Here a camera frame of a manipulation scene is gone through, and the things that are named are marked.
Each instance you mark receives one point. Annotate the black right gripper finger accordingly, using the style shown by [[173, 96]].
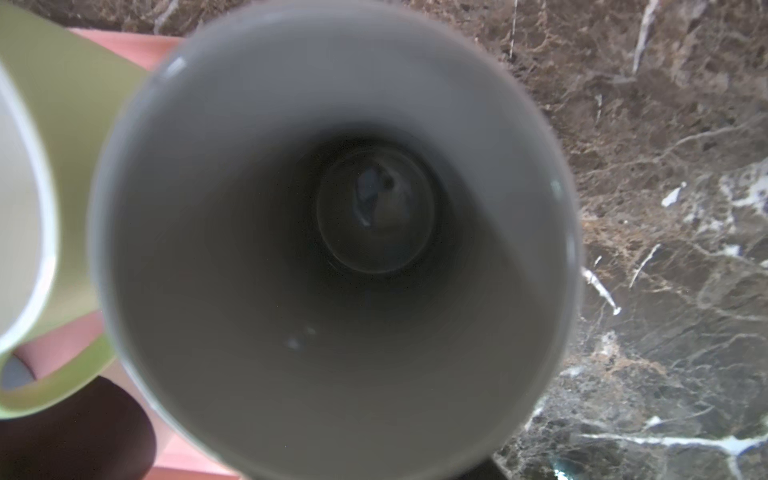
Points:
[[486, 470]]

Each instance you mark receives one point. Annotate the black mug front centre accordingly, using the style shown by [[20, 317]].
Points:
[[101, 432]]

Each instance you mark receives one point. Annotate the grey mug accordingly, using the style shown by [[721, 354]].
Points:
[[336, 240]]

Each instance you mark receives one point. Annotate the green mug white inside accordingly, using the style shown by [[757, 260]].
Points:
[[60, 95]]

